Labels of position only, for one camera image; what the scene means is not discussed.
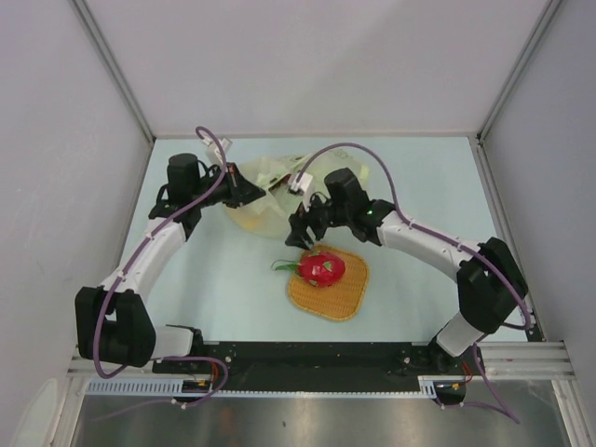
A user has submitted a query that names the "orange woven tray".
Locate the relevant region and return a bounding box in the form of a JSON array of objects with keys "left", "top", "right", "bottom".
[{"left": 288, "top": 245, "right": 369, "bottom": 321}]

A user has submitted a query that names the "purple cable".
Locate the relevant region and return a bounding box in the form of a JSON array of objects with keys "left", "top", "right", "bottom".
[
  {"left": 88, "top": 126, "right": 234, "bottom": 423},
  {"left": 292, "top": 142, "right": 532, "bottom": 425}
]

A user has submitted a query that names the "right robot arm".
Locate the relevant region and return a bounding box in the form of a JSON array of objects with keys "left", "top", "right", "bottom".
[{"left": 286, "top": 169, "right": 528, "bottom": 373}]

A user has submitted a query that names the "red dragon fruit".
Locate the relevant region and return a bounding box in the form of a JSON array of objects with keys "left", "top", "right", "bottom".
[{"left": 272, "top": 249, "right": 346, "bottom": 288}]

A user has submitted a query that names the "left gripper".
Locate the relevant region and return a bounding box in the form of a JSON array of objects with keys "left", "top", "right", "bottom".
[{"left": 191, "top": 163, "right": 265, "bottom": 210}]

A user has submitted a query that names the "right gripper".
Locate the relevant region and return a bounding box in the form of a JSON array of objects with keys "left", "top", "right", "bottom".
[{"left": 286, "top": 186, "right": 351, "bottom": 251}]

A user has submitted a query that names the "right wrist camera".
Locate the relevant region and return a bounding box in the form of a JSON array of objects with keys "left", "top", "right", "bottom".
[{"left": 288, "top": 172, "right": 315, "bottom": 211}]

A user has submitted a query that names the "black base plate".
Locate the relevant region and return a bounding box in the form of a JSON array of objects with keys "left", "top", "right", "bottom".
[{"left": 152, "top": 341, "right": 478, "bottom": 393}]

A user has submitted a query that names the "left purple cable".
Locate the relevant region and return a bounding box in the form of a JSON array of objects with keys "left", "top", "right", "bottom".
[{"left": 88, "top": 126, "right": 234, "bottom": 423}]

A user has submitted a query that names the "translucent plastic bag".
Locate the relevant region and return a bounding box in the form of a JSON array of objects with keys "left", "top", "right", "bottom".
[{"left": 226, "top": 149, "right": 370, "bottom": 239}]

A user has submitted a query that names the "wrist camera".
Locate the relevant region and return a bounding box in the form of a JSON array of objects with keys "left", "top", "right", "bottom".
[
  {"left": 202, "top": 136, "right": 232, "bottom": 167},
  {"left": 288, "top": 172, "right": 315, "bottom": 211}
]

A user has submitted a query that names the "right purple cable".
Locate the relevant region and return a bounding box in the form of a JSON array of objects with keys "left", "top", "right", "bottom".
[{"left": 292, "top": 142, "right": 532, "bottom": 425}]

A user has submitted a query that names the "white cable duct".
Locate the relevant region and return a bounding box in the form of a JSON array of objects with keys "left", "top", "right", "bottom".
[{"left": 86, "top": 375, "right": 471, "bottom": 401}]

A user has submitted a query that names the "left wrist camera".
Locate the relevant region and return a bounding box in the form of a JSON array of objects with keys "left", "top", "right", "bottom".
[{"left": 202, "top": 136, "right": 232, "bottom": 167}]

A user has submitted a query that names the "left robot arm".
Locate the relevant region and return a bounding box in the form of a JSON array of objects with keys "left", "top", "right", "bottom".
[{"left": 74, "top": 154, "right": 266, "bottom": 378}]

